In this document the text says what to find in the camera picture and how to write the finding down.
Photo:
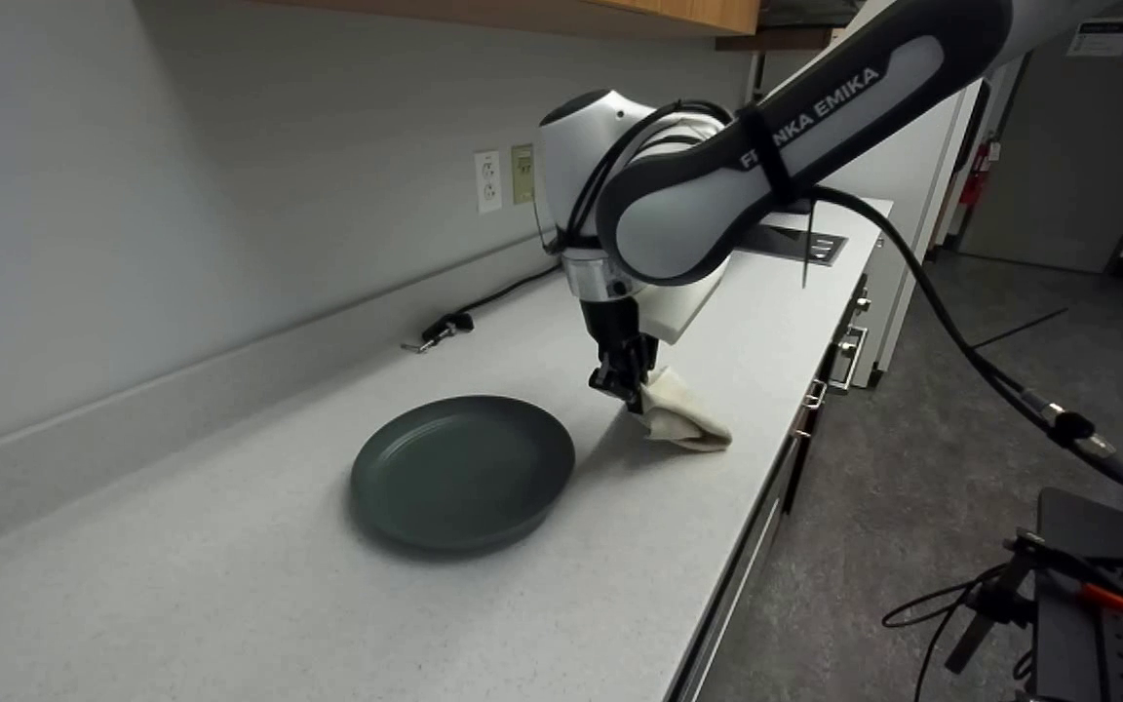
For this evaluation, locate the white paper sign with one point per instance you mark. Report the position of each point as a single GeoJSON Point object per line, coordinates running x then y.
{"type": "Point", "coordinates": [1101, 38]}

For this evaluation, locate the beige cloth towel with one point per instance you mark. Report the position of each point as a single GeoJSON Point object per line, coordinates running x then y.
{"type": "Point", "coordinates": [685, 417]}

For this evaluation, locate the small red wall device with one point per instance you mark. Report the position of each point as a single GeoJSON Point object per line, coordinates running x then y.
{"type": "Point", "coordinates": [973, 179]}

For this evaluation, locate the black flat tray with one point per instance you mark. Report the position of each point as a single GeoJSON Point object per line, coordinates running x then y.
{"type": "Point", "coordinates": [796, 244]}

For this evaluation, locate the wooden wall cabinet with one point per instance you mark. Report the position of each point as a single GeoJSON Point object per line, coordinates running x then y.
{"type": "Point", "coordinates": [587, 12]}

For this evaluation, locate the white wall outlet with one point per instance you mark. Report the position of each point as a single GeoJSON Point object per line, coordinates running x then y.
{"type": "Point", "coordinates": [488, 179]}

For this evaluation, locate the black dishwasher front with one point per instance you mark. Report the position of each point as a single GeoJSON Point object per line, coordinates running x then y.
{"type": "Point", "coordinates": [741, 560]}

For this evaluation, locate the dark green round plate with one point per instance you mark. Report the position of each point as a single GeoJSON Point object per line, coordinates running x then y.
{"type": "Point", "coordinates": [460, 472]}

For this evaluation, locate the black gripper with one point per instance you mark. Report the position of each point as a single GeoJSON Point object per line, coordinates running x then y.
{"type": "Point", "coordinates": [618, 333]}

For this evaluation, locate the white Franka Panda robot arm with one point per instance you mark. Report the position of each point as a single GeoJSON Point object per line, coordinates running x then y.
{"type": "Point", "coordinates": [770, 143]}

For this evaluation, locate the black perforated table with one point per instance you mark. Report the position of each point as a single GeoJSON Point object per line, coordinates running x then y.
{"type": "Point", "coordinates": [1110, 625]}

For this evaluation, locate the beige wall plate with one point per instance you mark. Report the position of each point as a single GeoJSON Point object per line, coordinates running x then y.
{"type": "Point", "coordinates": [525, 174]}

